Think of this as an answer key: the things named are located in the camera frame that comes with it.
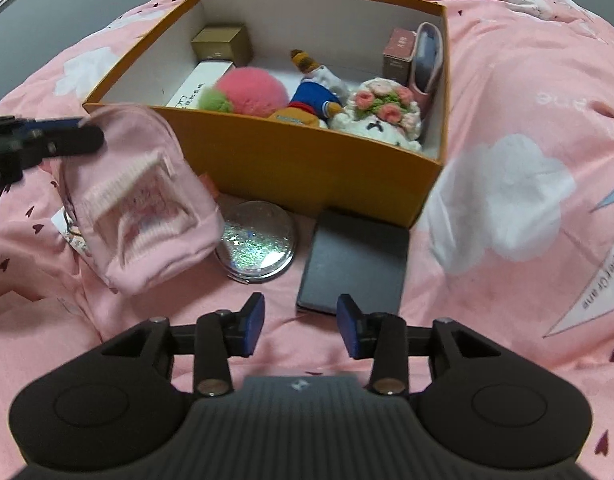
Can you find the gold glitter box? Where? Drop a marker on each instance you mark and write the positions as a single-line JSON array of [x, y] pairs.
[[224, 43]]

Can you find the pink green pompom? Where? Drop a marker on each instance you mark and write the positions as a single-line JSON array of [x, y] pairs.
[[246, 91]]

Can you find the blue orange plush doll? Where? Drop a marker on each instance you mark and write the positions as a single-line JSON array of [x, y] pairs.
[[318, 98]]

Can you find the dark grey box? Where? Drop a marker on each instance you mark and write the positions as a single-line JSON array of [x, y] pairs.
[[356, 255]]

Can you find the white paper tag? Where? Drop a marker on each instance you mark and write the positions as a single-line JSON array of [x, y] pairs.
[[70, 232]]

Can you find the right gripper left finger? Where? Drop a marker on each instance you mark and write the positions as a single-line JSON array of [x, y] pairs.
[[222, 335]]

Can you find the glitter round compact mirror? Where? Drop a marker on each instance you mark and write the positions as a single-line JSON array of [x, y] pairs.
[[258, 243]]

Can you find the pink mini backpack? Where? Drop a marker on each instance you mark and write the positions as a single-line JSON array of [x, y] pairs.
[[145, 216]]

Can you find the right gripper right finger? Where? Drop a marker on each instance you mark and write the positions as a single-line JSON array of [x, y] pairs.
[[379, 337]]

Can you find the orange cardboard box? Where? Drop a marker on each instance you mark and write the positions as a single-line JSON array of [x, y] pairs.
[[301, 168]]

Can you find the pink cloud duvet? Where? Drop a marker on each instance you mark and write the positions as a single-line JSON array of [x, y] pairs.
[[516, 240]]

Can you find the white crochet flower sheep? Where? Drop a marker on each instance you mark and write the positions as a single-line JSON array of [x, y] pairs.
[[382, 110]]

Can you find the pink card wallet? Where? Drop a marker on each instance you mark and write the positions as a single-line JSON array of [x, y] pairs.
[[426, 65]]

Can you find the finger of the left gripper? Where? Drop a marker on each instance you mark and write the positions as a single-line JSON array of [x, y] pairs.
[[25, 149], [9, 124]]

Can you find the picture card box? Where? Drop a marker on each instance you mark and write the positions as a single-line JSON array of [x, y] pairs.
[[398, 55]]

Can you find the white rectangular box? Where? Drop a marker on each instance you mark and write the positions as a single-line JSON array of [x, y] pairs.
[[205, 75]]

